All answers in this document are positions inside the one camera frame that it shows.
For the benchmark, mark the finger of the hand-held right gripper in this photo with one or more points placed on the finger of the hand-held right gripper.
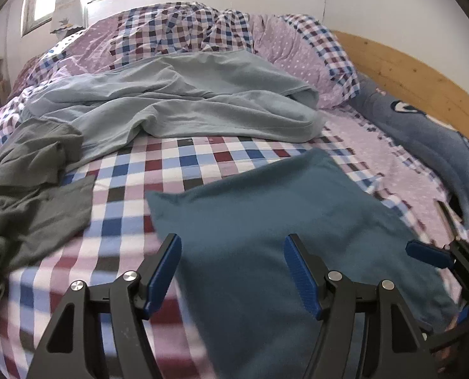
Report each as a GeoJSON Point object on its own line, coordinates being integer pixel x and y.
{"type": "Point", "coordinates": [428, 254]}
{"type": "Point", "coordinates": [465, 318]}

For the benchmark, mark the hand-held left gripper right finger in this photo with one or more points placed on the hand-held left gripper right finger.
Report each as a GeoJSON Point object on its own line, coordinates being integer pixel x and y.
{"type": "Point", "coordinates": [303, 280]}

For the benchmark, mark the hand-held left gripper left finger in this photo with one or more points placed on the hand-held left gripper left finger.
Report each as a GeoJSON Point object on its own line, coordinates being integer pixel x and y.
{"type": "Point", "coordinates": [163, 276]}

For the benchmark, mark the teal blue t-shirt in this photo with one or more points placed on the teal blue t-shirt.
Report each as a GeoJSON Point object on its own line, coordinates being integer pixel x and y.
{"type": "Point", "coordinates": [297, 205]}

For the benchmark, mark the grey t-shirt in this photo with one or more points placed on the grey t-shirt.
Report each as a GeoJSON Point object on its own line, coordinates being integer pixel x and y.
{"type": "Point", "coordinates": [21, 185]}

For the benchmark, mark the checked bed sheet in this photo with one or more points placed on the checked bed sheet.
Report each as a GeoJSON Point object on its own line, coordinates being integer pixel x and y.
{"type": "Point", "coordinates": [139, 173]}

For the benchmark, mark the blue plush cushion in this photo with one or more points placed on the blue plush cushion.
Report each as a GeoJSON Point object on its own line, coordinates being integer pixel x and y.
{"type": "Point", "coordinates": [428, 138]}

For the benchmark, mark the light grey-green sweatshirt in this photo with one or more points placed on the light grey-green sweatshirt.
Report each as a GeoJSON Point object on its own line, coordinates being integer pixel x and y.
{"type": "Point", "coordinates": [179, 102]}

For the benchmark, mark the wooden headboard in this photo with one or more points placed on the wooden headboard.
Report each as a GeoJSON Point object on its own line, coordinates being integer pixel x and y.
{"type": "Point", "coordinates": [416, 75]}

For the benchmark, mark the purple dotted checked pillow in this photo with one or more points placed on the purple dotted checked pillow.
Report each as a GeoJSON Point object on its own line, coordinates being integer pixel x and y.
{"type": "Point", "coordinates": [305, 59]}

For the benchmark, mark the checked purple duvet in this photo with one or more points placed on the checked purple duvet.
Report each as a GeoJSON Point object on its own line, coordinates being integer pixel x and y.
{"type": "Point", "coordinates": [159, 31]}

